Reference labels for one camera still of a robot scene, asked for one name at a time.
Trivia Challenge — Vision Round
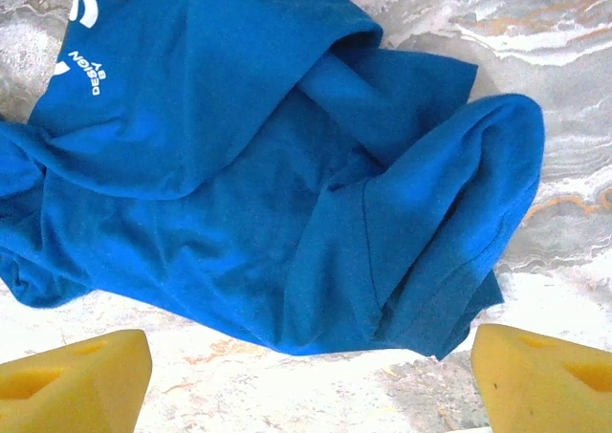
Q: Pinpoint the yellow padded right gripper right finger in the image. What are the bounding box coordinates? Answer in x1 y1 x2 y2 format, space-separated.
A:
470 323 612 433

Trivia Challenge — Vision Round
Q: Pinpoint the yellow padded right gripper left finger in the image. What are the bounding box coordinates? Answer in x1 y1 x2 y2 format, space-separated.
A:
0 329 154 433

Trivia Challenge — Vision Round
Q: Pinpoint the blue t-shirt with white print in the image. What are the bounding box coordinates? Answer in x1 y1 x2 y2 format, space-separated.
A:
0 0 547 361

